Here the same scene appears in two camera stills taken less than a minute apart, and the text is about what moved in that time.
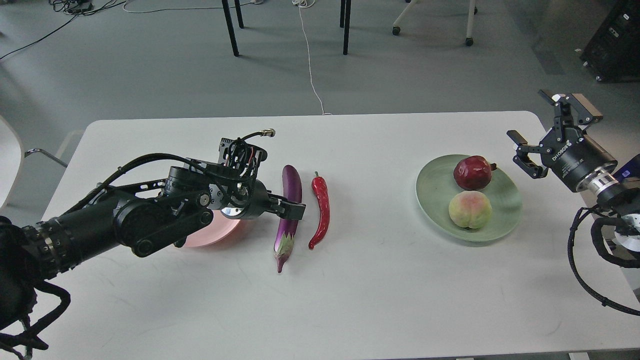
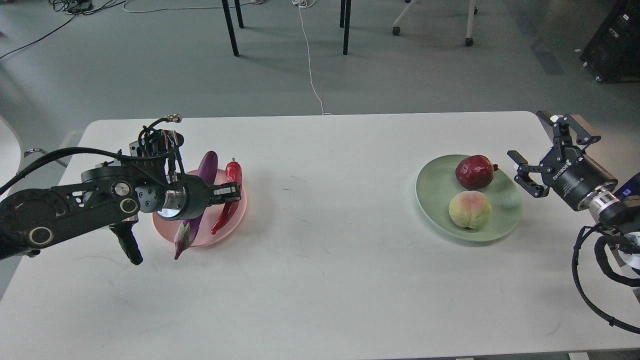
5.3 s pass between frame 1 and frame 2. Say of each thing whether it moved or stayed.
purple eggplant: moved
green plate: stayed
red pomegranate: stayed
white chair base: stayed
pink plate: stayed
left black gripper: moved
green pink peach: stayed
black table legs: stayed
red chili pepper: moved
